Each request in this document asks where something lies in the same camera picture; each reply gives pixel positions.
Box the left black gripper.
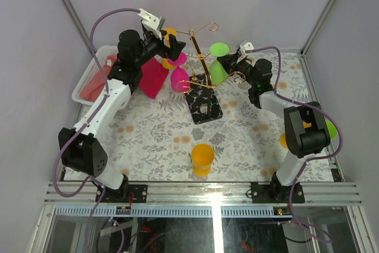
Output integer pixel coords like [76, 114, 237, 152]
[134, 30, 184, 68]

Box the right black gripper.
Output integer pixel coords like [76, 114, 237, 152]
[218, 53, 258, 88]

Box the green wine glass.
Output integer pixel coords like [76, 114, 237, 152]
[209, 42, 230, 85]
[326, 120, 338, 139]

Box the orange plastic wine glass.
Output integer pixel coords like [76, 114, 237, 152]
[162, 27, 177, 70]

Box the magenta plastic wine glass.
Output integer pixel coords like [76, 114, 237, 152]
[168, 52, 190, 93]

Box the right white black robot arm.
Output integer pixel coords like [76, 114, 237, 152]
[217, 53, 330, 204]

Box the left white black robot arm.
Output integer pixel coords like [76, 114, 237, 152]
[58, 30, 186, 203]

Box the gold wine glass rack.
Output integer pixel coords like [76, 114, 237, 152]
[177, 22, 243, 124]

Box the orange wine glass front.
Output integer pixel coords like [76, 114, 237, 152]
[191, 143, 215, 178]

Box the magenta cloth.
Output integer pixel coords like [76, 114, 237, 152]
[139, 58, 169, 99]

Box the white plastic basket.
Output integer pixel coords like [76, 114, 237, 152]
[72, 46, 118, 105]

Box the pink cloth in basket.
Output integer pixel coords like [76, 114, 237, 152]
[79, 54, 117, 102]

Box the floral table mat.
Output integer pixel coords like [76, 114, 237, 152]
[63, 52, 337, 182]

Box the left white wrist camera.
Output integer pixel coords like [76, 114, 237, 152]
[138, 8, 165, 40]

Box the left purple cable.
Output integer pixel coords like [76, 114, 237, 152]
[52, 8, 143, 253]

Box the purple cable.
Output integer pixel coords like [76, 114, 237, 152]
[251, 46, 344, 244]
[52, 8, 143, 253]

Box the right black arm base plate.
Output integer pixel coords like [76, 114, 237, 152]
[250, 182, 305, 204]

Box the aluminium mounting rail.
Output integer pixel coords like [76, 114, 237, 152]
[44, 182, 362, 207]

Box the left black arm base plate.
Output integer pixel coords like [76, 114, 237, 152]
[95, 184, 148, 204]

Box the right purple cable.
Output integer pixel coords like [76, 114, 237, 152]
[251, 46, 344, 244]

